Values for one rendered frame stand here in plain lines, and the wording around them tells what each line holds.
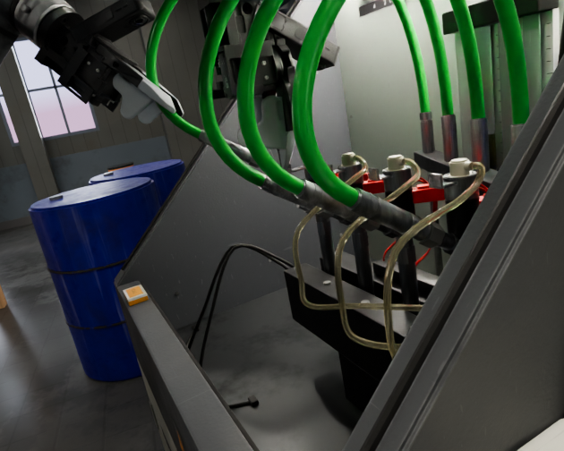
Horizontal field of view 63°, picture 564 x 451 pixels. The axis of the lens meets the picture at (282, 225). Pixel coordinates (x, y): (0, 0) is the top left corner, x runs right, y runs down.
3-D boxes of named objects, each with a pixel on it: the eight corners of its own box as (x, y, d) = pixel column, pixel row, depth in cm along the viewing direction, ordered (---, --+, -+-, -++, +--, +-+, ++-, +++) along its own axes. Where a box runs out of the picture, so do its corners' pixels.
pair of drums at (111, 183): (212, 272, 355) (183, 153, 329) (226, 354, 235) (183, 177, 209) (110, 296, 343) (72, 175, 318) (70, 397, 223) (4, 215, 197)
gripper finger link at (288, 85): (273, 131, 57) (260, 59, 54) (285, 130, 57) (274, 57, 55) (291, 131, 53) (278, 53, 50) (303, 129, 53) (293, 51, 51)
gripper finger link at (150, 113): (170, 142, 68) (121, 105, 68) (193, 110, 67) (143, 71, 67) (163, 141, 65) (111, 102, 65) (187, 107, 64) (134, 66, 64)
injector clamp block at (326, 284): (300, 360, 70) (282, 268, 66) (352, 335, 74) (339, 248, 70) (488, 521, 41) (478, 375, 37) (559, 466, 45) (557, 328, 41)
